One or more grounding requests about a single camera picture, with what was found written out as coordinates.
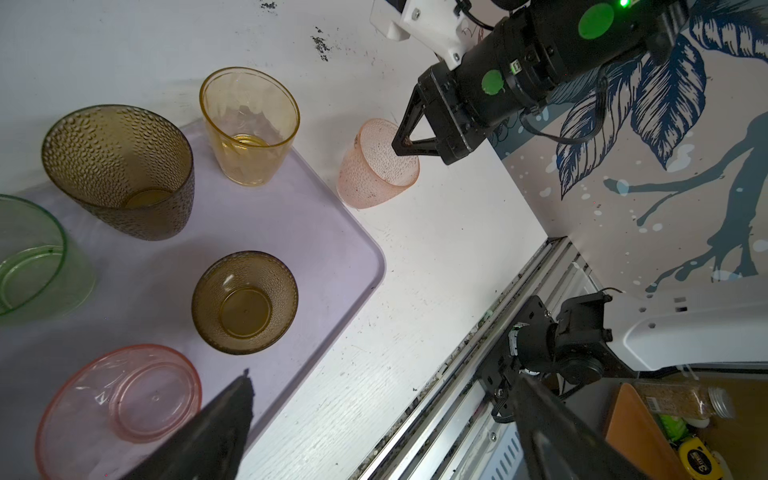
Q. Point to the brown textured short glass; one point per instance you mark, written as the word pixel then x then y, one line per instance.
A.
pixel 245 302

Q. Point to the pink clear glass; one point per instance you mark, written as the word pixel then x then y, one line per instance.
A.
pixel 115 412

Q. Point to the lilac plastic tray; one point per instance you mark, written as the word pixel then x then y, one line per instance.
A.
pixel 144 289

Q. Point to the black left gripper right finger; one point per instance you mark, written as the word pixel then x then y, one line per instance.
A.
pixel 559 445

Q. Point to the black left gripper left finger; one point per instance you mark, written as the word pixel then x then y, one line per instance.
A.
pixel 211 445

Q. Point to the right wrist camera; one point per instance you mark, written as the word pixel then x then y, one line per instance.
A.
pixel 440 25

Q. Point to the yellow clear glass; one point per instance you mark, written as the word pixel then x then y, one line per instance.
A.
pixel 252 120

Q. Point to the clear spice jar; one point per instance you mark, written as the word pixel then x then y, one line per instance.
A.
pixel 685 399

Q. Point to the brown textured tall glass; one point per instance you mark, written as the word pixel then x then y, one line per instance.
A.
pixel 129 167

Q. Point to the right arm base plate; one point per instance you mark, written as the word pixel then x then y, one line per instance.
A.
pixel 536 344

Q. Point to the brown cardboard box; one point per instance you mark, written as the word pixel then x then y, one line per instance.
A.
pixel 738 444

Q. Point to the yellow tape measure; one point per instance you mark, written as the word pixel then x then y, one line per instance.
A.
pixel 698 461

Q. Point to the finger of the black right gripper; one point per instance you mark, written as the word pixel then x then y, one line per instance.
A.
pixel 423 105

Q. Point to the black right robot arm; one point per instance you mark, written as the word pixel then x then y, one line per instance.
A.
pixel 543 44

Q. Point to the pink frosted glass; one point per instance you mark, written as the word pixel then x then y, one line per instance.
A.
pixel 371 172

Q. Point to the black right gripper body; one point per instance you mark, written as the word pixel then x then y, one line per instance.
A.
pixel 457 133

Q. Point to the clear green glass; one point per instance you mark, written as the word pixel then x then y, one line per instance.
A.
pixel 44 273

